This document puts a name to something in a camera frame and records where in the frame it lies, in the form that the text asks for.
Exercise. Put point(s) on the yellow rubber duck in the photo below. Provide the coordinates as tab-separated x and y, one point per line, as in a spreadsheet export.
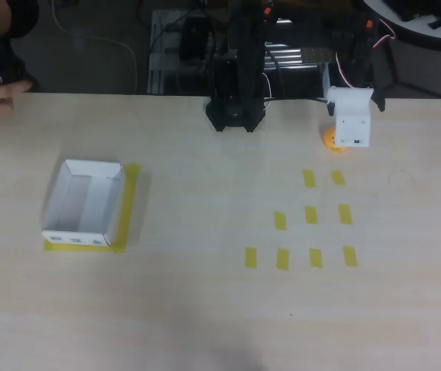
330	139

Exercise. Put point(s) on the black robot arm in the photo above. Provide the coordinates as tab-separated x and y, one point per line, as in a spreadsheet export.
240	77

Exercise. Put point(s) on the white cardboard box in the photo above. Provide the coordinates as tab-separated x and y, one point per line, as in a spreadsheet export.
100	193

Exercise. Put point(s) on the aluminium profile rack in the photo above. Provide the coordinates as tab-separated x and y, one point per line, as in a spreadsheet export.
313	56

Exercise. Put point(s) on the round white table black rim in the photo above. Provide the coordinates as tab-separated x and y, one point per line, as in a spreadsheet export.
418	23

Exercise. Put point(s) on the small yellow tape strip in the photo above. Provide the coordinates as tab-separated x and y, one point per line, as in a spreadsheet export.
282	258
338	177
345	214
311	214
350	256
315	258
250	257
280	220
309	178

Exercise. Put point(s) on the black power brick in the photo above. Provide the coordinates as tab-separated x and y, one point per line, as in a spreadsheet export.
193	38

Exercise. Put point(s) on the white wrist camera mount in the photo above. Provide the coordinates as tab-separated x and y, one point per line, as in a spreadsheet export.
354	123

